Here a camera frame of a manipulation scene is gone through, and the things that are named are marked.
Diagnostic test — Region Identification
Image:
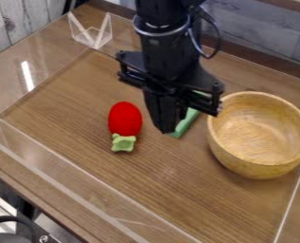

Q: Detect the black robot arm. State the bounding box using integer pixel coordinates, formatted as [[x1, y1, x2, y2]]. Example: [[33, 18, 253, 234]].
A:
[[116, 0, 225, 134]]

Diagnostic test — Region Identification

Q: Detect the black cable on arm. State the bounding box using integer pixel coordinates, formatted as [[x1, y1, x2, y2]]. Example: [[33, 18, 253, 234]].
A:
[[187, 5, 223, 61]]

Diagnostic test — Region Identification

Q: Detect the green rectangular block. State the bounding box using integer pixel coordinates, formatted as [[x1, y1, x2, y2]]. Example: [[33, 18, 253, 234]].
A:
[[168, 90, 213, 140]]

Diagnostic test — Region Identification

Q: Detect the red felt strawberry toy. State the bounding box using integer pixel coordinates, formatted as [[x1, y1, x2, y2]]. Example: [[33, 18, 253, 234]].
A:
[[109, 102, 142, 152]]

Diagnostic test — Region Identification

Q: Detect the black equipment bottom left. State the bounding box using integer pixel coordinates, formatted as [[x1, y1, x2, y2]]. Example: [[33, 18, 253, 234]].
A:
[[0, 210, 62, 243]]

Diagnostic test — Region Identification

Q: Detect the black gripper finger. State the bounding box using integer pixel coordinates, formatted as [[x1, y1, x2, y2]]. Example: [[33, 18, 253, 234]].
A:
[[176, 98, 188, 124], [144, 89, 175, 134]]

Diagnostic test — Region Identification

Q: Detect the light wooden bowl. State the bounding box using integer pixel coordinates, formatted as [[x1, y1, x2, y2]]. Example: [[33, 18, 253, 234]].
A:
[[208, 91, 300, 179]]

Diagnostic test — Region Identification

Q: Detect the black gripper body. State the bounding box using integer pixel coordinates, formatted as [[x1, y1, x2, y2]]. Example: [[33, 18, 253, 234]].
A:
[[116, 22, 224, 118]]

